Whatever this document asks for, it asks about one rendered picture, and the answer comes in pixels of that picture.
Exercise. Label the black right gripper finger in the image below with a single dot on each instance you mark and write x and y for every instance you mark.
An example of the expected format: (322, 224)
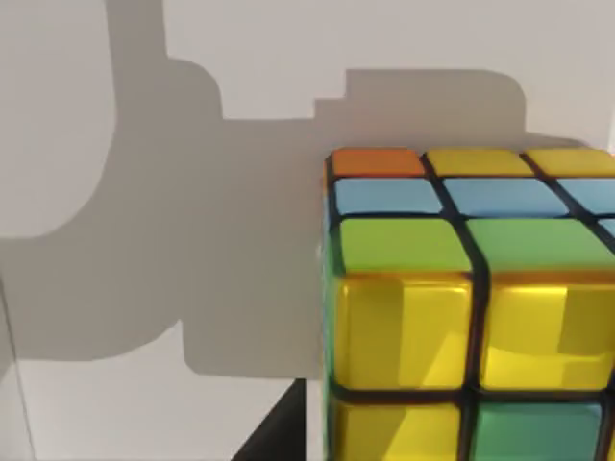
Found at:
(283, 429)

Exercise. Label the multicoloured puzzle cube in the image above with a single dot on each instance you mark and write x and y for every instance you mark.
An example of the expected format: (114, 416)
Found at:
(456, 312)

